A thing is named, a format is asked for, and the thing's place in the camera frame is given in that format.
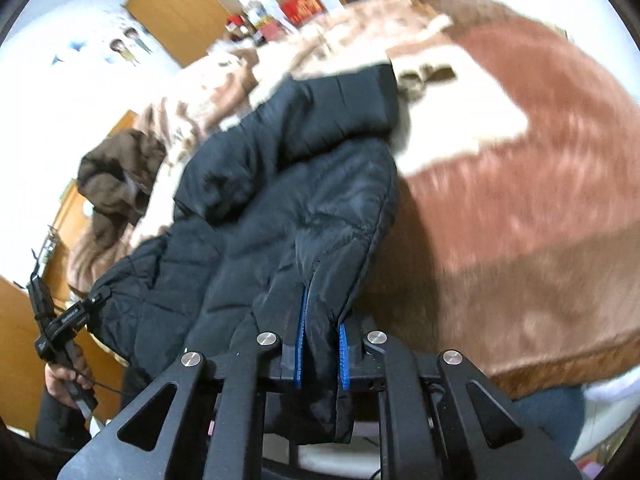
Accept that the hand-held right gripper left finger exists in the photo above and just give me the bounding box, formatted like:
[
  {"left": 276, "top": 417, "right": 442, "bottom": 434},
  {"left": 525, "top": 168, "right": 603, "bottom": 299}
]
[{"left": 57, "top": 290, "right": 308, "bottom": 480}]

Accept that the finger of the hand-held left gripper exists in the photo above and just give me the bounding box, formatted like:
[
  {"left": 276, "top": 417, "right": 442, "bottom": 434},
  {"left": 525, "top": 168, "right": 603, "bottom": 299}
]
[{"left": 80, "top": 287, "right": 113, "bottom": 312}]

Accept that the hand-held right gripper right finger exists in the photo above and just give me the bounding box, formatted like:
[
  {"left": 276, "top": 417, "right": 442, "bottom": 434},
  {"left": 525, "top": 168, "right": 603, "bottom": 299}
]
[{"left": 337, "top": 316, "right": 583, "bottom": 480}]

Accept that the black puffer jacket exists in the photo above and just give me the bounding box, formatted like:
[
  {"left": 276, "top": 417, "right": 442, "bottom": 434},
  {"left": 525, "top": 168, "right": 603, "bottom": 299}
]
[{"left": 89, "top": 65, "right": 401, "bottom": 443}]

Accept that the person's left forearm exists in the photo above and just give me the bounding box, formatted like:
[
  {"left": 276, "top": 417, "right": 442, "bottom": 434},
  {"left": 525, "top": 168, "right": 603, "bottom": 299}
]
[{"left": 34, "top": 389, "right": 101, "bottom": 453}]

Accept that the person's left hand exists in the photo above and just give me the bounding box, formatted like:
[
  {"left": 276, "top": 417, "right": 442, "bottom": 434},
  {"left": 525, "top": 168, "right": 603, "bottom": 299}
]
[{"left": 44, "top": 362, "right": 96, "bottom": 407}]

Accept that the wooden panel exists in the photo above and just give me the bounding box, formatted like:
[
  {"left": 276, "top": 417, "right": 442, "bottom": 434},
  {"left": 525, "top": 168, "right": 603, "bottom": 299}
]
[{"left": 0, "top": 277, "right": 126, "bottom": 423}]

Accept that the wooden headboard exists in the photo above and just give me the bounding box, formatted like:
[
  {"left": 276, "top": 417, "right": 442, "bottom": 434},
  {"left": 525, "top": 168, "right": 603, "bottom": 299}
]
[{"left": 50, "top": 110, "right": 143, "bottom": 266}]

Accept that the brown puffer jacket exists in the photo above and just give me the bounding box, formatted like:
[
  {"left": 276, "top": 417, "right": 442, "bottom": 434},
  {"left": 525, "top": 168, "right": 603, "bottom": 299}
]
[{"left": 77, "top": 129, "right": 168, "bottom": 241}]

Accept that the brown printed plush blanket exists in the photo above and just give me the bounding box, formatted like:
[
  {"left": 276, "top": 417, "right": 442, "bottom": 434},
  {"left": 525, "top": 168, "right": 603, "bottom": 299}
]
[{"left": 67, "top": 0, "right": 640, "bottom": 401}]

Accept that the plush toy with red hat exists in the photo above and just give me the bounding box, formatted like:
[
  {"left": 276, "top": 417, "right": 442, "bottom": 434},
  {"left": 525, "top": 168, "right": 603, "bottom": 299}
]
[{"left": 225, "top": 14, "right": 251, "bottom": 42}]

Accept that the red gift box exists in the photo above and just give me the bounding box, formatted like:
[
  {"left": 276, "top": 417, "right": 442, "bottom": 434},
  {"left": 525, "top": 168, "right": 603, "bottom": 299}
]
[{"left": 280, "top": 0, "right": 328, "bottom": 28}]

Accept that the wall poster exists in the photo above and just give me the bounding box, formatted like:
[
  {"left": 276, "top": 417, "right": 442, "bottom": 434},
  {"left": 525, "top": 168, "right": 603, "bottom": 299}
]
[{"left": 107, "top": 25, "right": 153, "bottom": 67}]

